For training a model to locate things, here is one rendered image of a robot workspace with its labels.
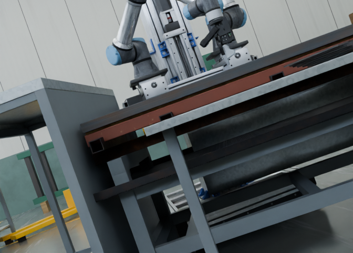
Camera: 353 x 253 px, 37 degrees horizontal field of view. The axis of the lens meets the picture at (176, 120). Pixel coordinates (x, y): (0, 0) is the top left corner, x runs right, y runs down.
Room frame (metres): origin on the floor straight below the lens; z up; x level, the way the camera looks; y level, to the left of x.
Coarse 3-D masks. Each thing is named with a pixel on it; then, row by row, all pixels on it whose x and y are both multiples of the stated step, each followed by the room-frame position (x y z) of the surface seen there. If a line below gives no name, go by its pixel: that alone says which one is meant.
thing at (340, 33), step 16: (336, 32) 1.99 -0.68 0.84; (352, 32) 1.99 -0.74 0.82; (288, 48) 2.01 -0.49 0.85; (304, 48) 2.00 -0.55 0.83; (256, 64) 2.02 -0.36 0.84; (272, 64) 2.03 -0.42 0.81; (208, 80) 2.03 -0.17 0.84; (224, 80) 2.03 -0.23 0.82; (160, 96) 2.05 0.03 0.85; (176, 96) 2.04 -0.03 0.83; (112, 112) 2.07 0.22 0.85; (128, 112) 2.06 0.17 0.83; (96, 128) 2.07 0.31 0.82
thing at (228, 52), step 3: (225, 45) 2.42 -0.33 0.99; (225, 48) 2.42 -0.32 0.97; (228, 48) 2.42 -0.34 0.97; (225, 51) 2.42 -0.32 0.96; (228, 51) 2.42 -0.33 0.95; (231, 51) 2.41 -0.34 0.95; (234, 51) 2.41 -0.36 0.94; (225, 54) 2.42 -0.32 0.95; (228, 54) 2.42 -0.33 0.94; (231, 54) 2.42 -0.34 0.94; (225, 57) 2.42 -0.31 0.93; (228, 57) 2.42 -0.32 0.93; (225, 60) 2.43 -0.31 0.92; (228, 60) 2.44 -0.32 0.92; (228, 63) 2.43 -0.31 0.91
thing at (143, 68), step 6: (138, 60) 3.01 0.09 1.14; (144, 60) 3.01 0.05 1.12; (150, 60) 3.04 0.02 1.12; (138, 66) 3.02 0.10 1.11; (144, 66) 3.00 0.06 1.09; (150, 66) 3.01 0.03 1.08; (156, 66) 3.05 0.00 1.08; (138, 72) 3.02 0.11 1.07; (144, 72) 2.99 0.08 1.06; (150, 72) 3.00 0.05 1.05
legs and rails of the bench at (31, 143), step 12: (24, 96) 1.91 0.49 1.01; (0, 108) 1.92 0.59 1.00; (12, 108) 1.92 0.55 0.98; (0, 132) 2.79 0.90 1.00; (12, 132) 2.95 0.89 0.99; (24, 132) 3.13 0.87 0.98; (36, 144) 3.24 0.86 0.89; (36, 156) 3.20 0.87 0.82; (36, 168) 3.21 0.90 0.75; (48, 180) 3.22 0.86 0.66; (48, 192) 3.20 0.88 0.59; (60, 216) 3.21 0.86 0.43; (60, 228) 3.20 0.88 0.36; (72, 252) 3.20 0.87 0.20; (84, 252) 3.20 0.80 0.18
